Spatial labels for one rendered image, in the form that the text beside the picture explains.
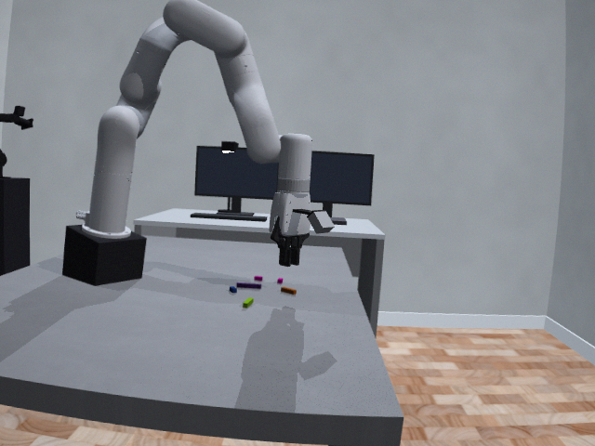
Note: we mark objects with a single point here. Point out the purple rod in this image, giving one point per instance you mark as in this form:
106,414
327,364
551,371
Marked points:
248,285

